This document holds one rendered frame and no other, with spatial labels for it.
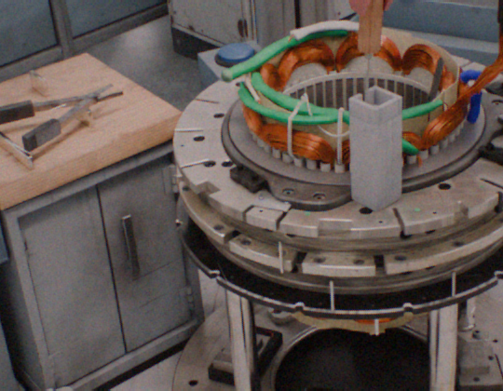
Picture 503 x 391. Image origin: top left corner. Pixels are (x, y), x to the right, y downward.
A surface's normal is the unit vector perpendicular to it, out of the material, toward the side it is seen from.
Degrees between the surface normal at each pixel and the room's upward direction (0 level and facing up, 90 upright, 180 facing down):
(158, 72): 0
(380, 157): 90
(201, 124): 0
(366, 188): 90
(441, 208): 0
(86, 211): 90
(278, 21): 90
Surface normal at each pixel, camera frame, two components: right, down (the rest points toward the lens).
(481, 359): -0.07, -0.84
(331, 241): -0.20, 0.55
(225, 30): -0.77, 0.27
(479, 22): -0.48, 0.50
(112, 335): 0.60, 0.40
